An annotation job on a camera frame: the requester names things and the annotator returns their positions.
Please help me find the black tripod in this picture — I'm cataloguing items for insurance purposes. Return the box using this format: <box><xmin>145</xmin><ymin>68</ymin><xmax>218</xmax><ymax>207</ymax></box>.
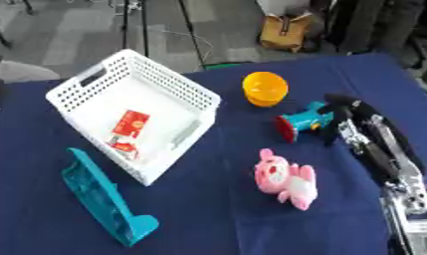
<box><xmin>116</xmin><ymin>0</ymin><xmax>208</xmax><ymax>72</ymax></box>

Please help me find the yellow plastic bowl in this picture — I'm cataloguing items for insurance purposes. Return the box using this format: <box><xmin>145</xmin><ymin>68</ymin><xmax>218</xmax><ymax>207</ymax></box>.
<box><xmin>241</xmin><ymin>71</ymin><xmax>290</xmax><ymax>109</ymax></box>

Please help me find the red card packet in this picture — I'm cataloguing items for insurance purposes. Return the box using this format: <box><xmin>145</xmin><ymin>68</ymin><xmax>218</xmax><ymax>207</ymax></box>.
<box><xmin>109</xmin><ymin>110</ymin><xmax>152</xmax><ymax>138</ymax></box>

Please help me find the teal and red toy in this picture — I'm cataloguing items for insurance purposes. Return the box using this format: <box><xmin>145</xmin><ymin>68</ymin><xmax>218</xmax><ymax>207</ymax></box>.
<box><xmin>274</xmin><ymin>101</ymin><xmax>335</xmax><ymax>144</ymax></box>

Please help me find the small red and white packet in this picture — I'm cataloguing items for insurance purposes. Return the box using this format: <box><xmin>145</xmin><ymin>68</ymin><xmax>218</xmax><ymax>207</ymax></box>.
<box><xmin>105</xmin><ymin>134</ymin><xmax>142</xmax><ymax>159</ymax></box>

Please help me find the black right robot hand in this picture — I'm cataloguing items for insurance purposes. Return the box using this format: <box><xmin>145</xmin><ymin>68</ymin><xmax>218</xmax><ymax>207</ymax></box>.
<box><xmin>320</xmin><ymin>93</ymin><xmax>427</xmax><ymax>187</ymax></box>

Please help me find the teal plastic stand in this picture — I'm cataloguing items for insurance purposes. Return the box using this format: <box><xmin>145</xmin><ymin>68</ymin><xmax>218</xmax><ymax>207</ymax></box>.
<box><xmin>60</xmin><ymin>146</ymin><xmax>161</xmax><ymax>248</ymax></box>

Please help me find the person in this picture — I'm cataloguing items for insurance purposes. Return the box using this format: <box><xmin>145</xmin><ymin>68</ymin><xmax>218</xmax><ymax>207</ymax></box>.
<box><xmin>322</xmin><ymin>0</ymin><xmax>427</xmax><ymax>56</ymax></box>

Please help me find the white perforated plastic basket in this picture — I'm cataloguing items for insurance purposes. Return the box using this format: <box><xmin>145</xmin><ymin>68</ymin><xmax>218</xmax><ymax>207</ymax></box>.
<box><xmin>44</xmin><ymin>48</ymin><xmax>224</xmax><ymax>187</ymax></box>

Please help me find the pink plush toy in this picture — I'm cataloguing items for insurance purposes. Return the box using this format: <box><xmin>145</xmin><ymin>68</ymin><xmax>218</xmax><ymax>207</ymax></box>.
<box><xmin>253</xmin><ymin>147</ymin><xmax>320</xmax><ymax>212</ymax></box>

